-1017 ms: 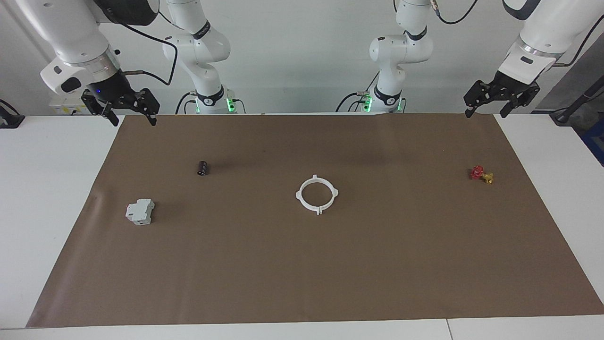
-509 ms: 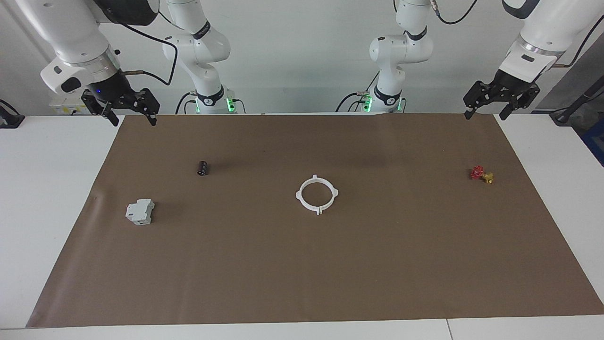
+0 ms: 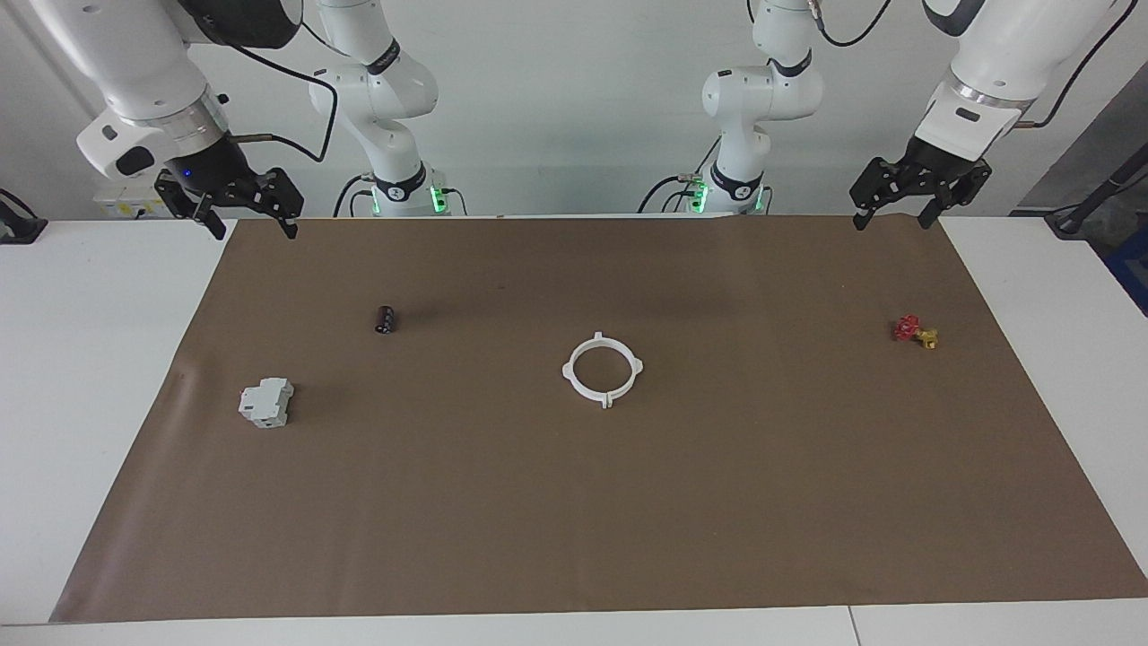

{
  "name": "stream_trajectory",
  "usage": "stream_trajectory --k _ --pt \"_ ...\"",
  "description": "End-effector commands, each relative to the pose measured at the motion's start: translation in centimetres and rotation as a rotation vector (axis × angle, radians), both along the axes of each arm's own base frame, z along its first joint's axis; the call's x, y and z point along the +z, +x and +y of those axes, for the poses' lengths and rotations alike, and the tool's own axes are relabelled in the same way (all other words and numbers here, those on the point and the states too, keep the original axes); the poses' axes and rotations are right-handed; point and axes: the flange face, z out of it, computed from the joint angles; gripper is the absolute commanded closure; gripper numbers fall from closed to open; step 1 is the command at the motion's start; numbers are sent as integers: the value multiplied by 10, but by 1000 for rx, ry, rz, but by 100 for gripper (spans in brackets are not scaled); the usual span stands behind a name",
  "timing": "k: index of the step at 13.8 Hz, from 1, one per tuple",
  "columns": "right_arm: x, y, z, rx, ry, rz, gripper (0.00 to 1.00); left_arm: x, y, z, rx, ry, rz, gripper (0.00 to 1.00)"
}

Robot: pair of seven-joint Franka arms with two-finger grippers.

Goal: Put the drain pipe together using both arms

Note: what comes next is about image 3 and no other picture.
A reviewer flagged black clamp bracket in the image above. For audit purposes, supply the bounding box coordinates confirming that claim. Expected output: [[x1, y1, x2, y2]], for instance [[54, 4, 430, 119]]
[[0, 188, 48, 245]]

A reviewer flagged black stand leg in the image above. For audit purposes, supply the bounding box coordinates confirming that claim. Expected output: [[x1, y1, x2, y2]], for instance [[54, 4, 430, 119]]
[[1045, 144, 1148, 239]]

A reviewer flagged white circuit breaker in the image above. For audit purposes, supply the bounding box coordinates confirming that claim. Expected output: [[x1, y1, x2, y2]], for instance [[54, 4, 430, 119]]
[[238, 378, 295, 429]]

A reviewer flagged brown paper mat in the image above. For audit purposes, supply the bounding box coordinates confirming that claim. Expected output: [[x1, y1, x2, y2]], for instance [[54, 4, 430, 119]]
[[49, 215, 1148, 623]]

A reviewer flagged white power socket box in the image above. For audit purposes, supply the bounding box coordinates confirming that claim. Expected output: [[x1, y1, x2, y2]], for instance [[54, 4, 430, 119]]
[[94, 179, 167, 219]]

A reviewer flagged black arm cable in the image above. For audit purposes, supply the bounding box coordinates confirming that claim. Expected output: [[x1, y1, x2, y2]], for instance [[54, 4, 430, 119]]
[[224, 22, 344, 164], [810, 0, 1118, 131]]

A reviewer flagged black base cable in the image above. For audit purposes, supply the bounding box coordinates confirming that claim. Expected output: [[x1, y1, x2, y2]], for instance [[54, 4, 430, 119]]
[[334, 173, 372, 218], [639, 170, 718, 214]]

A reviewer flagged red and yellow valve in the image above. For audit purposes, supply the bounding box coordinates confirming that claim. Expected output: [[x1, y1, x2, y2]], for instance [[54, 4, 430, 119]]
[[892, 315, 940, 350]]

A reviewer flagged white half ring pipe clamp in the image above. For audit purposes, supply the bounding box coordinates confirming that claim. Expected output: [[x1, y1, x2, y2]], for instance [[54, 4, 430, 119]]
[[599, 334, 645, 405], [562, 331, 611, 410]]

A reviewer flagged blue crate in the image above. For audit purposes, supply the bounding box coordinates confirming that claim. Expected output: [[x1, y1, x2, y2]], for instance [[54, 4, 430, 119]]
[[1103, 224, 1148, 317]]

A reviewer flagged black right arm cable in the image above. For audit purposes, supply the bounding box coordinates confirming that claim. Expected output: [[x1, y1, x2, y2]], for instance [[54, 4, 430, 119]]
[[224, 22, 344, 164]]

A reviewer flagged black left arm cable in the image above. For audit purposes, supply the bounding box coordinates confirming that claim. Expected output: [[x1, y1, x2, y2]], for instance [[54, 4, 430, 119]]
[[810, 0, 1118, 131]]

